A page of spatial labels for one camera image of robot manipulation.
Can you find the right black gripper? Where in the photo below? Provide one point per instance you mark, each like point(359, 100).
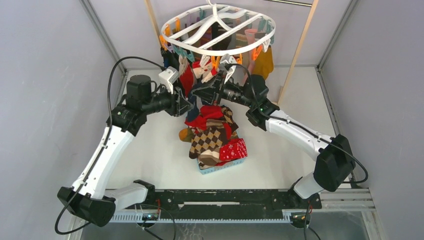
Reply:
point(211, 92)

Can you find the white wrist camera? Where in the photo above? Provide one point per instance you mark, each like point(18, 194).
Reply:
point(167, 77)
point(227, 64)

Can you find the orange sock toe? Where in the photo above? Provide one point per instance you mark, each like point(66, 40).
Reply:
point(186, 135)

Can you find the orange clothes clip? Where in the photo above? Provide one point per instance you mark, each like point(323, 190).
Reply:
point(215, 60)

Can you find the white round clip hanger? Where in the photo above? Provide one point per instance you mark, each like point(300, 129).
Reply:
point(219, 30)

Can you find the white red hanging sock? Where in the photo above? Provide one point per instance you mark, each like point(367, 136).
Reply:
point(186, 75)

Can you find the brown argyle sock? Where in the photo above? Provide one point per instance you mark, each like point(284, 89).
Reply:
point(209, 139)

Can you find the light blue plastic basket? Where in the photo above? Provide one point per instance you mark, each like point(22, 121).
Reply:
point(221, 167)

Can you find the navy santa sock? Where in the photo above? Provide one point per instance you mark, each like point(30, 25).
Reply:
point(203, 71)

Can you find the mustard yellow hanging sock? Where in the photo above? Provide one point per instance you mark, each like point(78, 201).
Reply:
point(264, 64)

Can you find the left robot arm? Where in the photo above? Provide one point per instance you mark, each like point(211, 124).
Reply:
point(88, 197)

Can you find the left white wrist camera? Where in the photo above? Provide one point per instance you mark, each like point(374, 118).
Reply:
point(167, 77)

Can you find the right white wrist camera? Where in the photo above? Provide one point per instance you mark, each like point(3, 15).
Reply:
point(227, 64)

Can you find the white slotted cable duct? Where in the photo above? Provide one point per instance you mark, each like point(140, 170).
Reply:
point(149, 217)

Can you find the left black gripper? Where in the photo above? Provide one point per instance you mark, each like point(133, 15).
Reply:
point(178, 105)

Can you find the brown striped sock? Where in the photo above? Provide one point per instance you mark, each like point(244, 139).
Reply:
point(208, 159)

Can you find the red sock in basket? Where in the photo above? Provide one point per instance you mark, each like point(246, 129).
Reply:
point(197, 118)

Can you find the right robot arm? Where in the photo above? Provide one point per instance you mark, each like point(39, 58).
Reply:
point(333, 156)

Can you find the red snowflake sock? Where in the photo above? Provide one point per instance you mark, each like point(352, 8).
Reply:
point(235, 149)

